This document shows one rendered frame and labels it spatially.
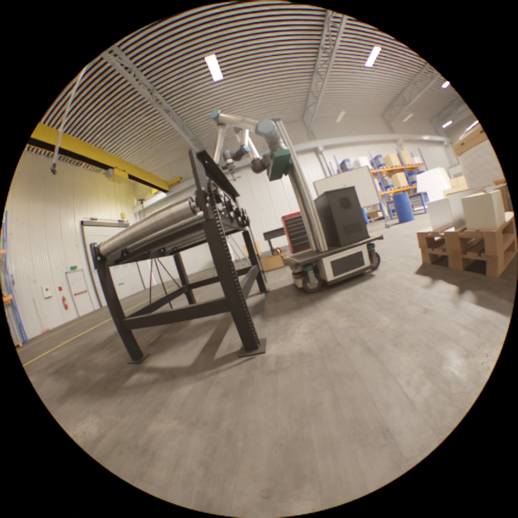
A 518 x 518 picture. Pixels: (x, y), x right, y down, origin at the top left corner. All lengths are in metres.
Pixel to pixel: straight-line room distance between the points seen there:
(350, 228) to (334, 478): 1.69
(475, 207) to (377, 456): 1.35
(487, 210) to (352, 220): 1.19
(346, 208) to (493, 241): 1.27
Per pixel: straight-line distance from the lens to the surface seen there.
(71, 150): 8.32
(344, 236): 1.71
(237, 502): 0.60
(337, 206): 1.72
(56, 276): 10.14
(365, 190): 5.90
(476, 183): 3.43
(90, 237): 11.70
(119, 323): 1.48
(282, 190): 11.96
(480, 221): 1.46
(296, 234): 3.54
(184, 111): 10.86
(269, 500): 0.58
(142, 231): 1.14
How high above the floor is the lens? 0.55
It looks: 4 degrees down
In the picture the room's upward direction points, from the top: 17 degrees counter-clockwise
